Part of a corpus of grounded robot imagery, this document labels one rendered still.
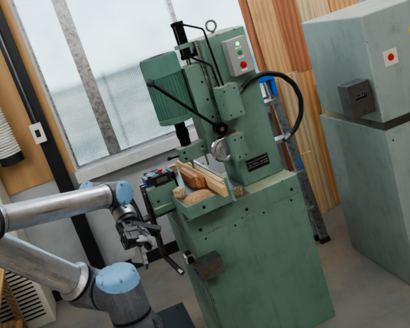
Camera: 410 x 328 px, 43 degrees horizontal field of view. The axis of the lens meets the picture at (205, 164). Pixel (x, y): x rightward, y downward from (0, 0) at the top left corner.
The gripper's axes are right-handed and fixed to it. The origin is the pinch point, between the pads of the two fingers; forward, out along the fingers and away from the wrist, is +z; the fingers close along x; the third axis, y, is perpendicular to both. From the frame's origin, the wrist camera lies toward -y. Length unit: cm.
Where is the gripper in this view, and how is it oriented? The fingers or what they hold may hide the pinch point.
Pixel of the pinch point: (152, 258)
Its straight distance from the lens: 201.6
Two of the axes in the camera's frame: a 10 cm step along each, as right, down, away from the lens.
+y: -8.5, 1.6, -5.0
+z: 4.6, 6.8, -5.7
